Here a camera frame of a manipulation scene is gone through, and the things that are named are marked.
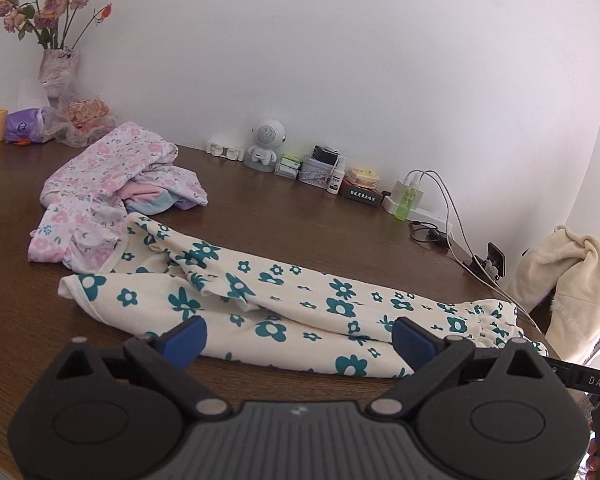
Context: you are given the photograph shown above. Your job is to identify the red and black box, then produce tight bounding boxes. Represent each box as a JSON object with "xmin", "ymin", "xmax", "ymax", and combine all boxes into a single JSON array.
[{"xmin": 341, "ymin": 180, "xmax": 382, "ymax": 207}]

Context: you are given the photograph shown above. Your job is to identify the black clip holder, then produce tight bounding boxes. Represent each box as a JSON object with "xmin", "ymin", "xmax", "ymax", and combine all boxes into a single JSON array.
[{"xmin": 462, "ymin": 255, "xmax": 496, "ymax": 282}]

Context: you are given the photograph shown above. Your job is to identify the cream fleece garment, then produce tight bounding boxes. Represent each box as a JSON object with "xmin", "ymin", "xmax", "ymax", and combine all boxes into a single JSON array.
[{"xmin": 505, "ymin": 225, "xmax": 600, "ymax": 367}]

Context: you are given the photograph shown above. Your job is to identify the green spray bottle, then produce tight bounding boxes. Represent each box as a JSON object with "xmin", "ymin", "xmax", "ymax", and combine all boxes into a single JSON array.
[{"xmin": 394, "ymin": 180, "xmax": 423, "ymax": 221}]

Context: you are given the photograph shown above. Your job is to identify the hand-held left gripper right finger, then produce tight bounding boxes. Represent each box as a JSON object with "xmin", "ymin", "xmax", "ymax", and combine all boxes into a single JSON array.
[{"xmin": 370, "ymin": 316, "xmax": 553, "ymax": 418}]

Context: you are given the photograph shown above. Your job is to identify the lavender printed tin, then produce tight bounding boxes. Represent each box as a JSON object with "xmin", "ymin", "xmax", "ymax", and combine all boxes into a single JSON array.
[{"xmin": 299, "ymin": 156, "xmax": 338, "ymax": 187}]

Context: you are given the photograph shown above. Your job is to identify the dried pink flowers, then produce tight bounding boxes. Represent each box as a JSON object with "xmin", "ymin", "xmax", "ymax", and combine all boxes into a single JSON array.
[{"xmin": 0, "ymin": 0, "xmax": 115, "ymax": 53}]

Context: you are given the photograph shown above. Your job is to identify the purple tissue packet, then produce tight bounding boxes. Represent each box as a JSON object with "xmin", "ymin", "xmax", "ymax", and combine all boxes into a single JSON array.
[{"xmin": 5, "ymin": 107, "xmax": 56, "ymax": 144}]

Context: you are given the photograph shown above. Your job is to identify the pink floral garment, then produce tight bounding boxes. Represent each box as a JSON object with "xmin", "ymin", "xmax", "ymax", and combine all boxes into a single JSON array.
[{"xmin": 27, "ymin": 121, "xmax": 209, "ymax": 272}]

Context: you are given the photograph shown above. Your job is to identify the dark phone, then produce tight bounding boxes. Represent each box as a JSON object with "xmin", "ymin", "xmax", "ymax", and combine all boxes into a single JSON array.
[{"xmin": 487, "ymin": 242, "xmax": 509, "ymax": 281}]

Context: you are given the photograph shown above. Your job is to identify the white robot speaker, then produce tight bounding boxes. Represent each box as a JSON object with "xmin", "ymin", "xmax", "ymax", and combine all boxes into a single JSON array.
[{"xmin": 243, "ymin": 119, "xmax": 287, "ymax": 172}]

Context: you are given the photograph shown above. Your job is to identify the pastel pink blue cloth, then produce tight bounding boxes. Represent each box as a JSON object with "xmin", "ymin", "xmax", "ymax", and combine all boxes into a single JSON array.
[{"xmin": 122, "ymin": 182, "xmax": 193, "ymax": 213}]

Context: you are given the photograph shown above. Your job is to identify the yellow floral packet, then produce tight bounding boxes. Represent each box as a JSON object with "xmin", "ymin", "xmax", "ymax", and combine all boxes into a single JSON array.
[{"xmin": 347, "ymin": 166, "xmax": 381, "ymax": 190}]

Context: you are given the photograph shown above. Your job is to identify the white spray bottle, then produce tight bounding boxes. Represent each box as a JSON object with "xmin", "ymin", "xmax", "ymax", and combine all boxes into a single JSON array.
[{"xmin": 328, "ymin": 157, "xmax": 347, "ymax": 195}]

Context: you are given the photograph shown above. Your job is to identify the cream teal flower garment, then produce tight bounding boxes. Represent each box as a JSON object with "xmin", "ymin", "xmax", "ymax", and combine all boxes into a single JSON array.
[{"xmin": 57, "ymin": 212, "xmax": 551, "ymax": 380}]

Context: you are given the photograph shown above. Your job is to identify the green white small box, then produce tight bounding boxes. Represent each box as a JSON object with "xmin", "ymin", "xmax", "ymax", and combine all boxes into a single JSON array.
[{"xmin": 274, "ymin": 156, "xmax": 301, "ymax": 178}]

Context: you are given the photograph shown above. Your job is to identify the white power strip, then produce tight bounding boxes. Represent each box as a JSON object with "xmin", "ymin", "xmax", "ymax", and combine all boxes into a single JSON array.
[{"xmin": 382, "ymin": 192, "xmax": 456, "ymax": 234}]

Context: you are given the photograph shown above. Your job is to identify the white charging cable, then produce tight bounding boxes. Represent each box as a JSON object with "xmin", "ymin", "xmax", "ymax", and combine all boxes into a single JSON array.
[
  {"xmin": 412, "ymin": 172, "xmax": 481, "ymax": 263},
  {"xmin": 420, "ymin": 170, "xmax": 542, "ymax": 334}
]

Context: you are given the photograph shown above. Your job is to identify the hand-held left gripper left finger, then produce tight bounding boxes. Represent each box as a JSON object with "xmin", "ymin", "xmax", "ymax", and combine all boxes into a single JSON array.
[{"xmin": 45, "ymin": 316, "xmax": 227, "ymax": 418}]

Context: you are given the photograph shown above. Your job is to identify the wrapped flower vase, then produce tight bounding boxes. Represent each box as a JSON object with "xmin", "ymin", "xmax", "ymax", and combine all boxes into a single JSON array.
[{"xmin": 37, "ymin": 47, "xmax": 81, "ymax": 100}]

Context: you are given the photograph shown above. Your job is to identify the clear plastic bag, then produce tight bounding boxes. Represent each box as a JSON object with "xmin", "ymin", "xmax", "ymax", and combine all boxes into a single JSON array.
[{"xmin": 50, "ymin": 96, "xmax": 118, "ymax": 148}]

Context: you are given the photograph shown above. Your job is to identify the black cable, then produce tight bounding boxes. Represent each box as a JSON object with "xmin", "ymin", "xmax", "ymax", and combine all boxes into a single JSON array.
[{"xmin": 409, "ymin": 222, "xmax": 453, "ymax": 252}]

